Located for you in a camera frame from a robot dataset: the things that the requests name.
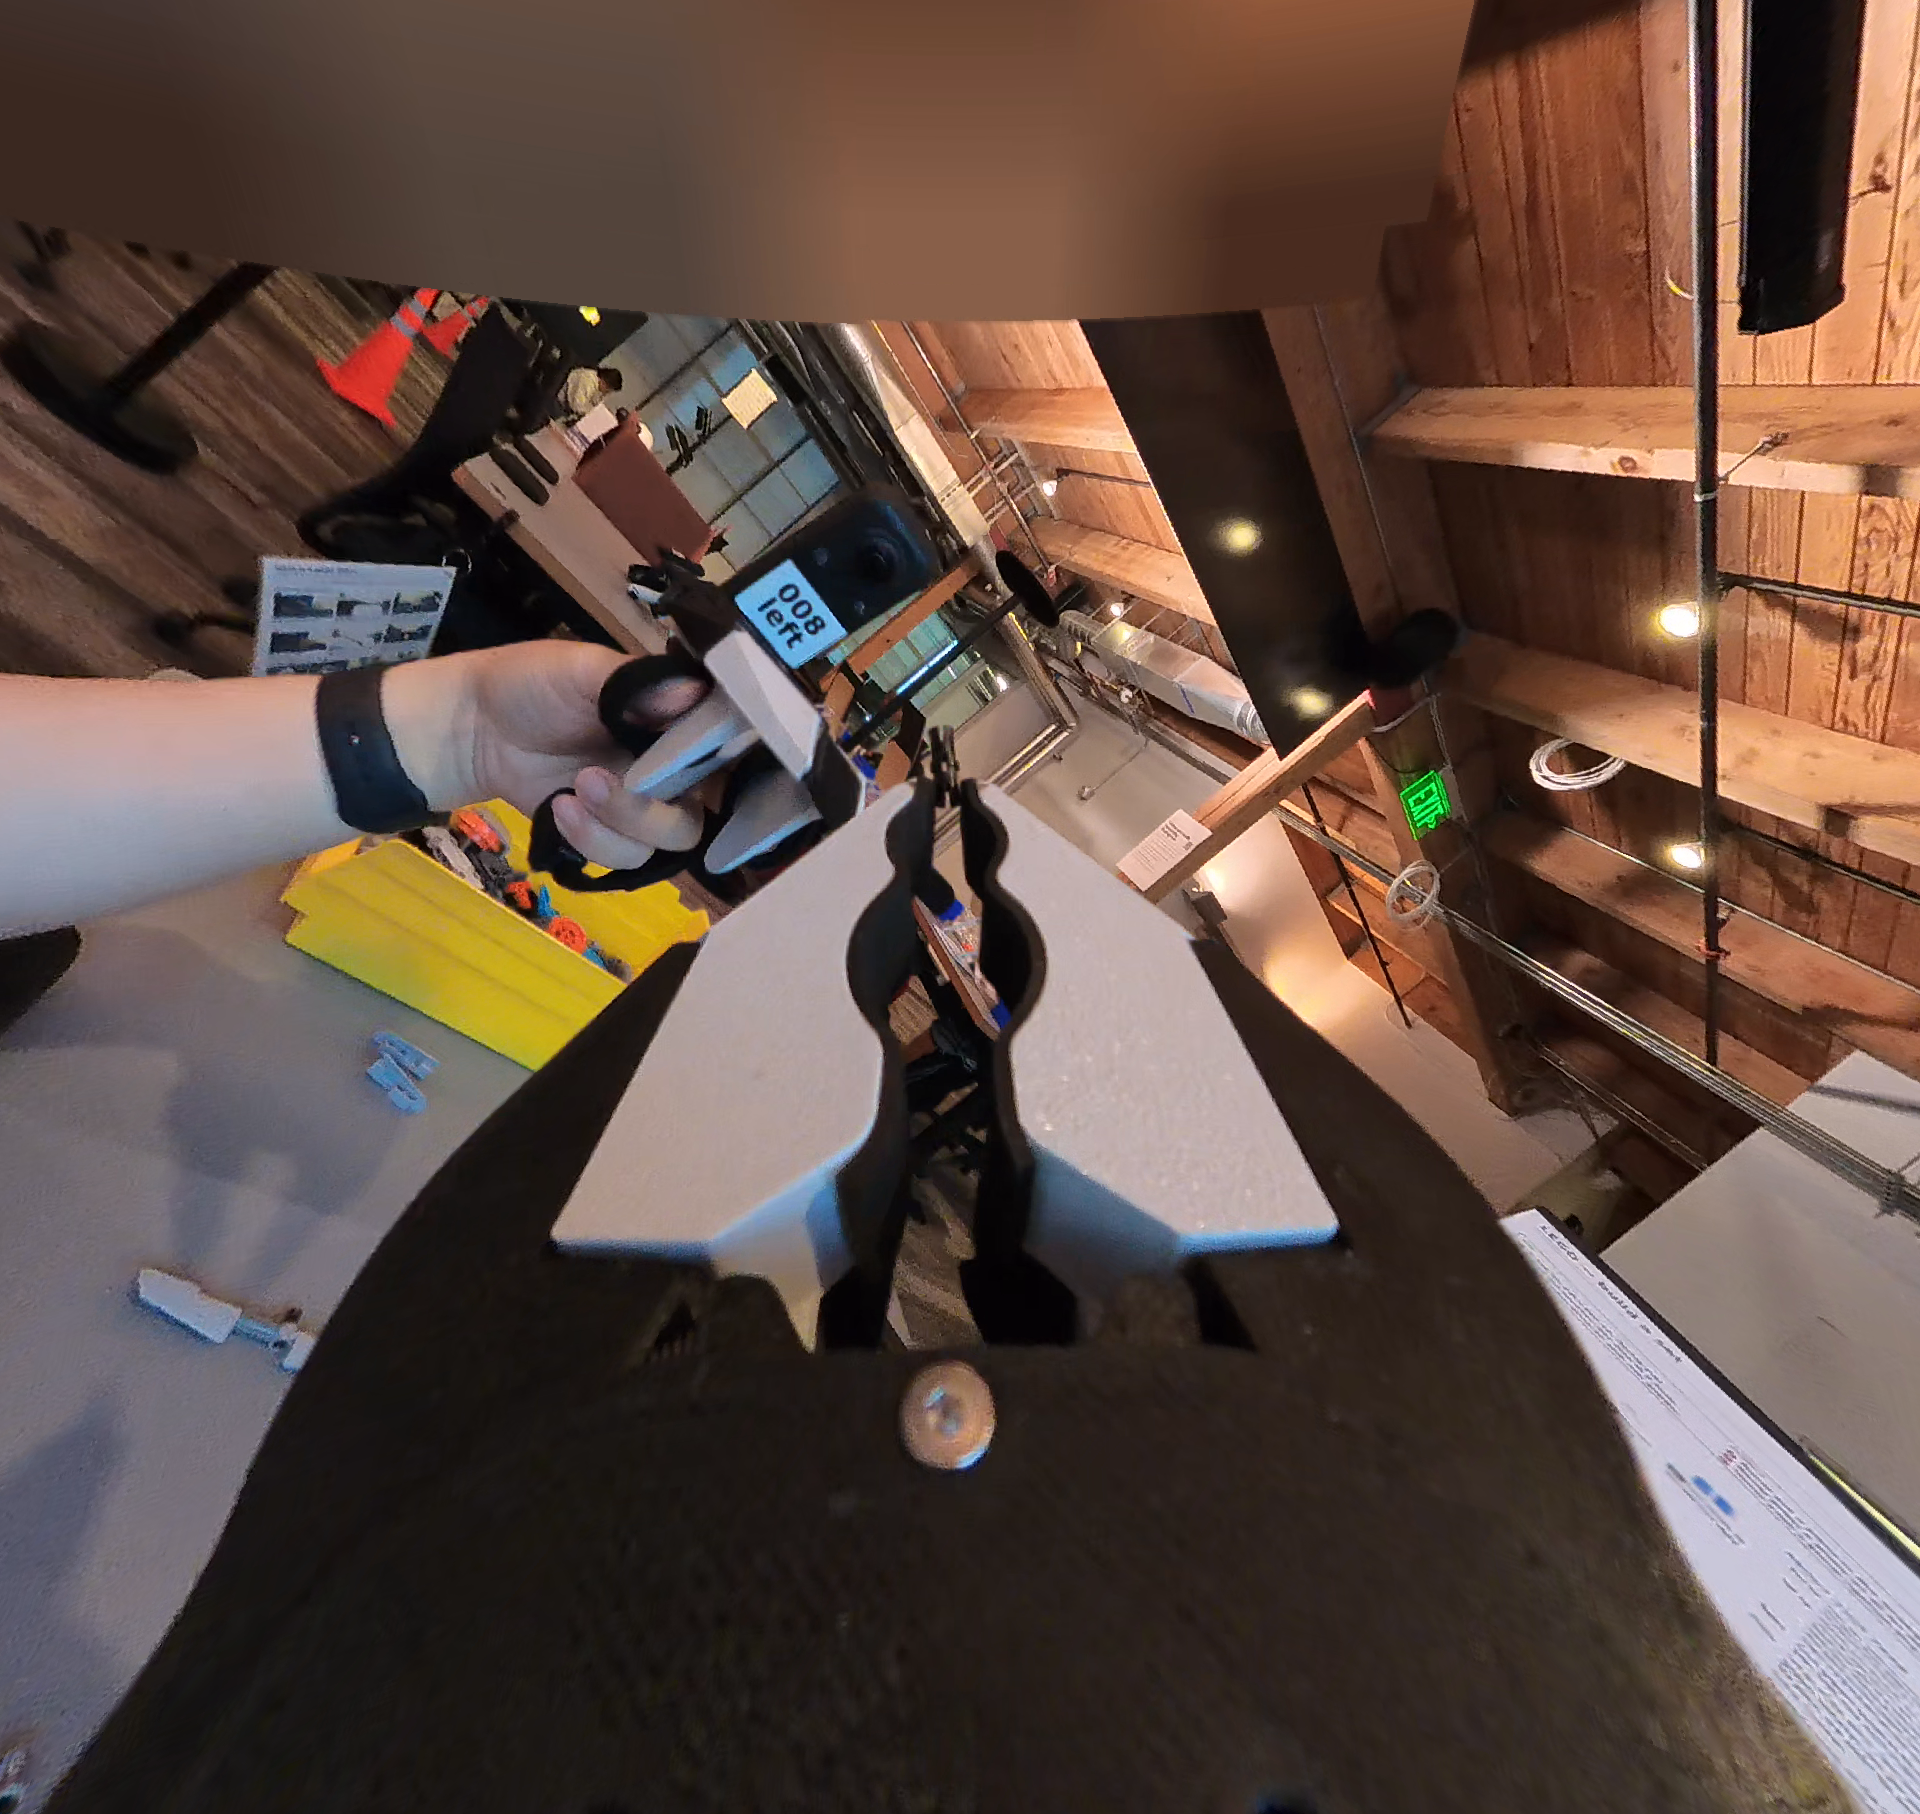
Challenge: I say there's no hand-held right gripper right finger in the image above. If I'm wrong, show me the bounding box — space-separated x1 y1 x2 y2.
954 782 1345 1354

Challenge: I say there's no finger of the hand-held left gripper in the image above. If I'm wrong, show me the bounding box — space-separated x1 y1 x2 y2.
720 752 870 867
699 628 842 785

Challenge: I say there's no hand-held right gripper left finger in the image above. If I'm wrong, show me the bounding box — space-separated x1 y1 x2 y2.
552 782 938 1354

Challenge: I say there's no person's left forearm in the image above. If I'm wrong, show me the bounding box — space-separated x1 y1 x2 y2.
0 671 339 935

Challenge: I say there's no grey desk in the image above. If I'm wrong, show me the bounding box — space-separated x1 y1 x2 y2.
0 867 706 1801

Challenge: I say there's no person's left hand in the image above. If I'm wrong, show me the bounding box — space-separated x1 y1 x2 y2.
380 638 722 867

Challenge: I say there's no white paper sign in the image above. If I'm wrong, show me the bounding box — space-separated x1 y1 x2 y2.
1117 809 1212 889

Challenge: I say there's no pile of toy parts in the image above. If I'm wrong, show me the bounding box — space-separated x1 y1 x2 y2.
402 802 636 977

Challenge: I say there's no yellow bin of toy parts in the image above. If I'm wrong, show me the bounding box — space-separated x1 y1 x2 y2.
279 792 710 1074

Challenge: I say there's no black wristband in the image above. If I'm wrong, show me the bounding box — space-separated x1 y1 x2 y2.
314 659 441 833

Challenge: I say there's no building instruction booklet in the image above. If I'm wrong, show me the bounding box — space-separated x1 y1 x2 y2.
259 555 458 677

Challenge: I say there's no grey toy wing assembly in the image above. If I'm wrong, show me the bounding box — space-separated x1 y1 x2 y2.
134 1264 314 1375

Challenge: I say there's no white instruction sheet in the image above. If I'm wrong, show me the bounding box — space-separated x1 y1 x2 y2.
1498 1204 1920 1814

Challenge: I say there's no black hanging panel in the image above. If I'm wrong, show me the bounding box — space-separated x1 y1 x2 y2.
1738 0 1893 336

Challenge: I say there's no pale air duct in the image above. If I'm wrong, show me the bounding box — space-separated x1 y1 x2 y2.
1049 607 1268 736

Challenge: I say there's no wooden post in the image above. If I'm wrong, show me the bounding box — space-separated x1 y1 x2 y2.
1117 688 1384 899

